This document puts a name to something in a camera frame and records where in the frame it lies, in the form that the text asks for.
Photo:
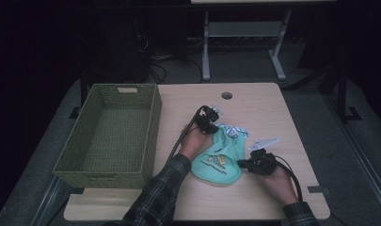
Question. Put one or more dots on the black metal stand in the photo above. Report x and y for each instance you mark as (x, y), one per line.
(83, 91)
(343, 94)

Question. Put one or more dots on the mint green baby bib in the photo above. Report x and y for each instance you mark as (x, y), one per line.
(219, 163)

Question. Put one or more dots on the aluminium frame rail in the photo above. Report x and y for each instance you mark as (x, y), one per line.
(360, 157)
(48, 201)

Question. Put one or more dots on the grey tape strip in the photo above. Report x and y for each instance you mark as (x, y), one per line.
(315, 189)

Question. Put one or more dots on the person's left hand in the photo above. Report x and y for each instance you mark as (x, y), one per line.
(194, 142)

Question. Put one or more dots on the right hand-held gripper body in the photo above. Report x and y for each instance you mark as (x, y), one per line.
(263, 163)

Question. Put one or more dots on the green woven basket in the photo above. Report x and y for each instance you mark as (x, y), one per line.
(119, 132)

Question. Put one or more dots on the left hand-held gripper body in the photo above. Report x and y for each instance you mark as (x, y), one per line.
(205, 117)

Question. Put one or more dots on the person's right hand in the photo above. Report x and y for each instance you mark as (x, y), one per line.
(280, 185)

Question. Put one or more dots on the white metal table frame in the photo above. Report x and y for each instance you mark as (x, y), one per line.
(244, 29)

